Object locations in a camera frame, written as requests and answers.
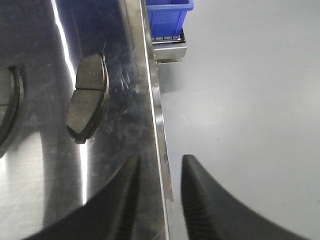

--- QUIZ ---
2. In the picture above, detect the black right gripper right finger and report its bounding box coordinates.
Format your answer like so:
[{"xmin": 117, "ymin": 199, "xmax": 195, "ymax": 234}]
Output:
[{"xmin": 181, "ymin": 154, "xmax": 303, "ymax": 240}]

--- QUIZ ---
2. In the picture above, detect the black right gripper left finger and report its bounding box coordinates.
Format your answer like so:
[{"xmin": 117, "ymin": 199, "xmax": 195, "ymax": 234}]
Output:
[{"xmin": 27, "ymin": 155, "xmax": 141, "ymax": 240}]

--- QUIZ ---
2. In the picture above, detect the grey brake pad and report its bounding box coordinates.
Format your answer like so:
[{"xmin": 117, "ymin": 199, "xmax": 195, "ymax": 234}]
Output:
[
  {"xmin": 66, "ymin": 53, "xmax": 110, "ymax": 145},
  {"xmin": 0, "ymin": 66, "xmax": 24, "ymax": 157}
]

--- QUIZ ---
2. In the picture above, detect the right blue plastic bin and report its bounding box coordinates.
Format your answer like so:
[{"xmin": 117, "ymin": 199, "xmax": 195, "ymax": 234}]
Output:
[{"xmin": 146, "ymin": 0, "xmax": 194, "ymax": 38}]

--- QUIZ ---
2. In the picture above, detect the stainless steel rack frame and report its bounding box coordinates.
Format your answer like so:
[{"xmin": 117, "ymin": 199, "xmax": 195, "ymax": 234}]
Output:
[{"xmin": 139, "ymin": 0, "xmax": 187, "ymax": 203}]

